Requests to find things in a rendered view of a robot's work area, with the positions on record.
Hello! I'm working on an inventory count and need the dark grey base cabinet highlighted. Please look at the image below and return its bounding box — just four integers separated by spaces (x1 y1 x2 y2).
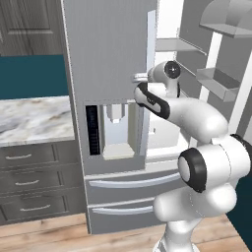
0 139 89 227

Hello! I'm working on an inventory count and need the rounded grey door bin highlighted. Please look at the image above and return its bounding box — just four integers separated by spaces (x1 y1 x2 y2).
199 0 252 39

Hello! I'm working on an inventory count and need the long grey fridge door handle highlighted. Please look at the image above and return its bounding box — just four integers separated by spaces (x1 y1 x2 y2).
146 9 158 158

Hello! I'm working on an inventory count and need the low grey fridge drawer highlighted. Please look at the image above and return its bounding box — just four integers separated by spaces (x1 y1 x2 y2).
86 198 167 236

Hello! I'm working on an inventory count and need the open grey fridge door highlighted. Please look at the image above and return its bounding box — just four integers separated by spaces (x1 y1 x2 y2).
176 0 252 147

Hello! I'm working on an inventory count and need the dark grey wall cupboard door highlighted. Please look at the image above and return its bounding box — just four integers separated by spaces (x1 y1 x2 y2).
0 0 67 57

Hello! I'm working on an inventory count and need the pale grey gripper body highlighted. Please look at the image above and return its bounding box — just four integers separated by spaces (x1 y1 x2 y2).
132 72 151 84

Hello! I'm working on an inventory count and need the boxy grey door bin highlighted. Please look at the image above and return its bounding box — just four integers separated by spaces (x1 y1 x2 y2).
195 66 243 103

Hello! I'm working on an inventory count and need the short silver fridge drawer handle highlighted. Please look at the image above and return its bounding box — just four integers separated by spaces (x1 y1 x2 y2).
91 204 156 217

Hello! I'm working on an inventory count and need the tall grey fridge drawer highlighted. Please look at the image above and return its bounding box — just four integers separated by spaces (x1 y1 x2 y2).
83 159 187 207

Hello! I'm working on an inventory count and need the grey fridge shelf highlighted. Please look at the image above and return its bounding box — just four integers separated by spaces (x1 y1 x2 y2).
155 36 208 56

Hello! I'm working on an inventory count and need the dark grey cabinet drawer front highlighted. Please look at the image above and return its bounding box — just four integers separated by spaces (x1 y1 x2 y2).
0 143 59 169
0 194 70 222
0 168 65 195

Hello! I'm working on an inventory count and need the grey fridge door with dispenser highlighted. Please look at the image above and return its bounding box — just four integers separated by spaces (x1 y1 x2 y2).
61 0 159 177

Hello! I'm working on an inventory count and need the silver cabinet drawer handle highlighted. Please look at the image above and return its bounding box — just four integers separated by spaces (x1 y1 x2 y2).
4 153 33 161
14 178 40 187
19 204 52 213

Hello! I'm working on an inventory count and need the white fridge interior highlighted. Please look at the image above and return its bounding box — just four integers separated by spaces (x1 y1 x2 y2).
154 0 203 165

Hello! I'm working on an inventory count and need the long silver fridge drawer handle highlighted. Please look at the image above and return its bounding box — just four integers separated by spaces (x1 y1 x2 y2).
88 171 182 190

